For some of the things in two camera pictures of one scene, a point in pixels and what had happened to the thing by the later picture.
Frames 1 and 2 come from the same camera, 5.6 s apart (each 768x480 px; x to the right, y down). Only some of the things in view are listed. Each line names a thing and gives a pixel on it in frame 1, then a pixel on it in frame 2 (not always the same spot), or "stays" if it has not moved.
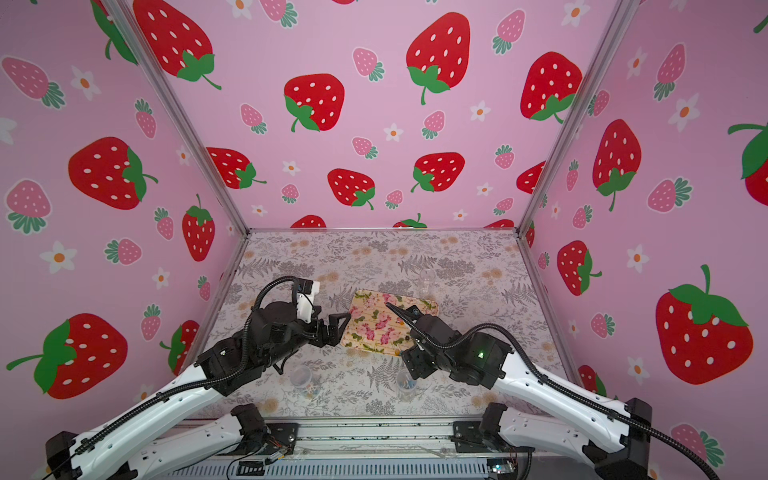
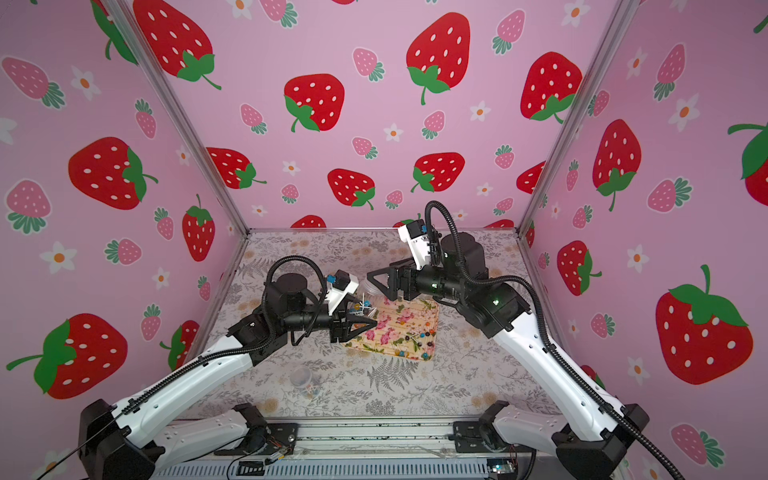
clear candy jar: (301, 378) stays
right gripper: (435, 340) to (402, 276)
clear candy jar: (406, 386) to (362, 307)
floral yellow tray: (376, 327) stays
